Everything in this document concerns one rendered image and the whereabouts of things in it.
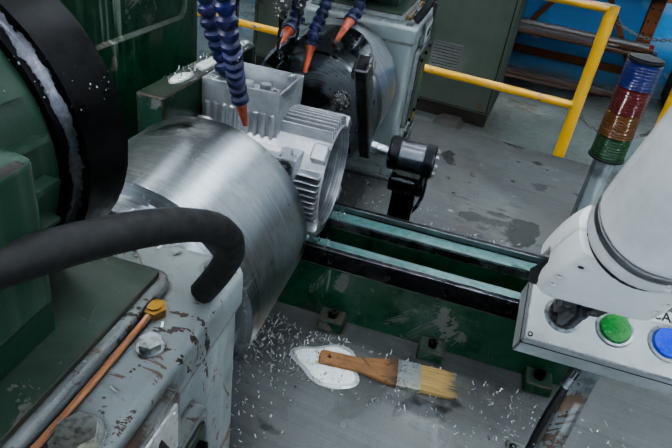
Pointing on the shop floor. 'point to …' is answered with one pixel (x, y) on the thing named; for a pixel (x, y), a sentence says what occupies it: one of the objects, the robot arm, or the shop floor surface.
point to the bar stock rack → (609, 2)
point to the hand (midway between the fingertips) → (572, 305)
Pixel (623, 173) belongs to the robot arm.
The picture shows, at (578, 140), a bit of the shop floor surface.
